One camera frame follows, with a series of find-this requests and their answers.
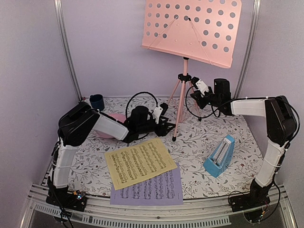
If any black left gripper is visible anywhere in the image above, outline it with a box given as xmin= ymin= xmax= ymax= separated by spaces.
xmin=138 ymin=117 xmax=176 ymax=137

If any yellow sheet music page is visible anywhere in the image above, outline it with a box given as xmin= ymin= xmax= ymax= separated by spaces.
xmin=104 ymin=138 xmax=177 ymax=190

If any pink music stand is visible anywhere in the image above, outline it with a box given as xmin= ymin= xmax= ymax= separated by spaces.
xmin=141 ymin=0 xmax=243 ymax=142

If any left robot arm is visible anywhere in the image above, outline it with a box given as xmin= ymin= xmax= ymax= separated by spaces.
xmin=47 ymin=102 xmax=176 ymax=206

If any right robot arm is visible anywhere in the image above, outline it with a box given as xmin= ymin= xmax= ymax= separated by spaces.
xmin=190 ymin=77 xmax=300 ymax=188

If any pink round plate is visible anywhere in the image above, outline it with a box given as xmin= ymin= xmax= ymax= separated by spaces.
xmin=93 ymin=112 xmax=129 ymax=141

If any floral table mat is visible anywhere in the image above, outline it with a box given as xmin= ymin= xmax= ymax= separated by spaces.
xmin=46 ymin=96 xmax=268 ymax=200

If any blue metronome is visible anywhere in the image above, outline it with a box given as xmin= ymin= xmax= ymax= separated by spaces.
xmin=203 ymin=135 xmax=235 ymax=178

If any purple sheet music page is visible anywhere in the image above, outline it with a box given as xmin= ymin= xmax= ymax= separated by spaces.
xmin=110 ymin=163 xmax=183 ymax=206

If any dark blue cup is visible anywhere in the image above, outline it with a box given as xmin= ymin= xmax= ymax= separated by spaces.
xmin=89 ymin=94 xmax=105 ymax=111

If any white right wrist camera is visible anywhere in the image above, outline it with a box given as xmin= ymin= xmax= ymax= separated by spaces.
xmin=191 ymin=77 xmax=209 ymax=96

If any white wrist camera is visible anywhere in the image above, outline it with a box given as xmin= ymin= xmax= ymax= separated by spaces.
xmin=191 ymin=77 xmax=209 ymax=96
xmin=152 ymin=103 xmax=168 ymax=124

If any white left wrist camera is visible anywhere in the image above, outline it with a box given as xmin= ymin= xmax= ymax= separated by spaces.
xmin=152 ymin=103 xmax=168 ymax=124

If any black right camera cable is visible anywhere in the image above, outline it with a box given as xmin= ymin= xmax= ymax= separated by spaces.
xmin=185 ymin=85 xmax=271 ymax=119

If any black camera cable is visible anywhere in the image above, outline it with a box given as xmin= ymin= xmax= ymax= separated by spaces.
xmin=125 ymin=92 xmax=159 ymax=119
xmin=185 ymin=85 xmax=271 ymax=119

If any black left camera cable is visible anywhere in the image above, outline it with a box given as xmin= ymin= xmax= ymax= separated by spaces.
xmin=125 ymin=92 xmax=159 ymax=119

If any right aluminium frame post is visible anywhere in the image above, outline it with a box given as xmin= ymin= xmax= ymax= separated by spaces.
xmin=234 ymin=0 xmax=261 ymax=98

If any aluminium frame post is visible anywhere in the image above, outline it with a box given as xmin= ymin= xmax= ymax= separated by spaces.
xmin=234 ymin=0 xmax=261 ymax=98
xmin=53 ymin=0 xmax=83 ymax=101

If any aluminium front rail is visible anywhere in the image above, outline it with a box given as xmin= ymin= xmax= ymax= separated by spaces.
xmin=20 ymin=184 xmax=301 ymax=228

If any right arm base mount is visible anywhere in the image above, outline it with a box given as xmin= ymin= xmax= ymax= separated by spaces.
xmin=228 ymin=193 xmax=270 ymax=212

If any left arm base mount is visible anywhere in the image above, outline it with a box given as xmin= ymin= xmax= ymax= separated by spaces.
xmin=46 ymin=190 xmax=87 ymax=212

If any left aluminium frame post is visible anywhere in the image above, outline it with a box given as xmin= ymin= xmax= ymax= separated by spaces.
xmin=53 ymin=0 xmax=83 ymax=101

